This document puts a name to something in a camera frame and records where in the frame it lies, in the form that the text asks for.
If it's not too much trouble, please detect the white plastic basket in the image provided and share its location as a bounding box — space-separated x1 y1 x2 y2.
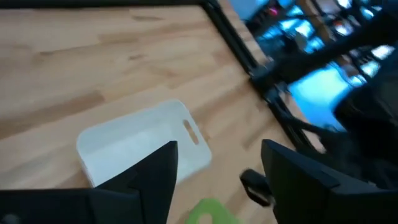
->
76 98 213 189

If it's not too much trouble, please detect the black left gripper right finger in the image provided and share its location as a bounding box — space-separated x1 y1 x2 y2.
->
261 139 398 224

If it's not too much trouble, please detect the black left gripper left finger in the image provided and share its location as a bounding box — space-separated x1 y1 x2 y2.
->
0 140 178 224

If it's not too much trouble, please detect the black aluminium table frame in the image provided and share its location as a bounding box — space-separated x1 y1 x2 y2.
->
0 0 398 153

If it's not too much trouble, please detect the green measuring cup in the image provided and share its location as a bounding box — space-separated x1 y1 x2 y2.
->
185 198 243 224

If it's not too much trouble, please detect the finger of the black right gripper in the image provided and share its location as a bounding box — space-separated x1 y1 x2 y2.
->
239 169 275 208

